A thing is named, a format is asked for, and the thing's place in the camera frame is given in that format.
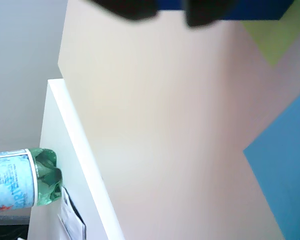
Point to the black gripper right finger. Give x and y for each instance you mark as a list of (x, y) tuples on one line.
[(202, 12)]

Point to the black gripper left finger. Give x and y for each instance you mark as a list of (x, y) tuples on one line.
[(130, 8)]

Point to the large blue cube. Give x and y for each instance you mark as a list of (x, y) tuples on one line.
[(252, 10)]

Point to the green paper square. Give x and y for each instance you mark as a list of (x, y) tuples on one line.
[(275, 37)]

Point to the blue paper square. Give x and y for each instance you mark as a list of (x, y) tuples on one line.
[(285, 162)]

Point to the green plastic bottle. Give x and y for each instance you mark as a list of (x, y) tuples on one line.
[(15, 180)]

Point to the white printed leaflet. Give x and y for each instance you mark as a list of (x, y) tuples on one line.
[(70, 217)]

